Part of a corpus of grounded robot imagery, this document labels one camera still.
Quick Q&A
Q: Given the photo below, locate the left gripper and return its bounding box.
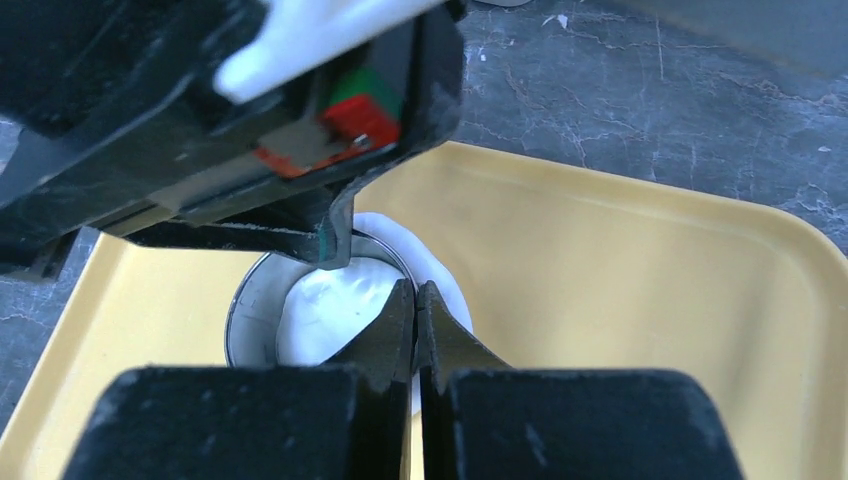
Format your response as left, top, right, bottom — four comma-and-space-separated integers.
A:
1, 1, 467, 279

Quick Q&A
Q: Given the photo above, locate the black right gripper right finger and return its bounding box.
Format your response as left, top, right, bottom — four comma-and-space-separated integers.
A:
417, 282, 743, 479

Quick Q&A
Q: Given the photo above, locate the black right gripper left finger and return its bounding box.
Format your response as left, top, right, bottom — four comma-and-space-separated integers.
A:
63, 280, 415, 479

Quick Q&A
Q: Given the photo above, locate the white dough ball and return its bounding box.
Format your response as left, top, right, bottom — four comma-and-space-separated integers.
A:
274, 211, 475, 417

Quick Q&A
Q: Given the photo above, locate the round metal cutter ring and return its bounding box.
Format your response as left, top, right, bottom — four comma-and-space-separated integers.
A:
223, 228, 420, 369

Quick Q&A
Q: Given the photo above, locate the yellow cutting mat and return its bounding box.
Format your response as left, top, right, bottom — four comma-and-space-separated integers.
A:
1, 142, 847, 479

